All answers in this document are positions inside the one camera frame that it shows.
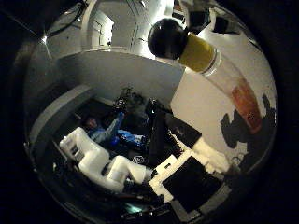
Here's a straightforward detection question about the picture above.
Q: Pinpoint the person in blue shirt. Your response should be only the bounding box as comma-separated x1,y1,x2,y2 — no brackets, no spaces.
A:
81,96,148,148

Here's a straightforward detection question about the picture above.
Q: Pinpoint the black looped cable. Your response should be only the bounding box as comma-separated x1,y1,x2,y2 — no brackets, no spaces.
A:
46,2,89,35

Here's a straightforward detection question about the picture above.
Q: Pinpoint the black monitor stand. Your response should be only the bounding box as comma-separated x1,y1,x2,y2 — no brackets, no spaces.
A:
144,98,204,167

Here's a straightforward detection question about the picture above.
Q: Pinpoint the clear spray bottle orange liquid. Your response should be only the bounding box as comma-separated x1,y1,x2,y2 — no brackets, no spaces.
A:
147,17,264,135

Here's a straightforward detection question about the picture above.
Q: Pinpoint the white cabinet door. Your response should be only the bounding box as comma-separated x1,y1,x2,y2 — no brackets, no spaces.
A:
89,8,115,49

